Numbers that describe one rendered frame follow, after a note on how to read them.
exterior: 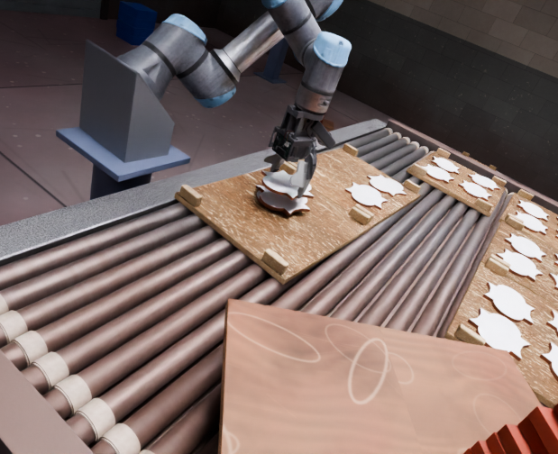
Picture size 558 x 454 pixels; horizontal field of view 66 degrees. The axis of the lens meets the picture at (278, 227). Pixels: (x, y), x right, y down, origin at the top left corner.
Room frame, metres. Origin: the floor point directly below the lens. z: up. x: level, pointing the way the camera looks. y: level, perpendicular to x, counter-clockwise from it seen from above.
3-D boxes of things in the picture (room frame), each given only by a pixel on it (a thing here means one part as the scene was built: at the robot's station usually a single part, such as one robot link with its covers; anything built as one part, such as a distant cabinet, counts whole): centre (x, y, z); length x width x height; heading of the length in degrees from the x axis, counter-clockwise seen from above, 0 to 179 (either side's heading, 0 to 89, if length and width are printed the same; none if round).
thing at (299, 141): (0.95, 0.04, 1.15); 0.09 x 0.08 x 0.12; 141
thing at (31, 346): (1.23, -0.10, 0.90); 1.95 x 0.05 x 0.05; 157
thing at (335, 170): (1.33, -0.18, 0.93); 0.41 x 0.35 x 0.02; 153
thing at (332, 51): (0.96, 0.03, 1.31); 0.09 x 0.08 x 0.11; 24
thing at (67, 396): (1.19, -0.19, 0.90); 1.95 x 0.05 x 0.05; 157
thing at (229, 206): (0.96, 0.01, 0.93); 0.41 x 0.35 x 0.02; 153
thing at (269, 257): (0.73, -0.02, 0.95); 0.06 x 0.02 x 0.03; 63
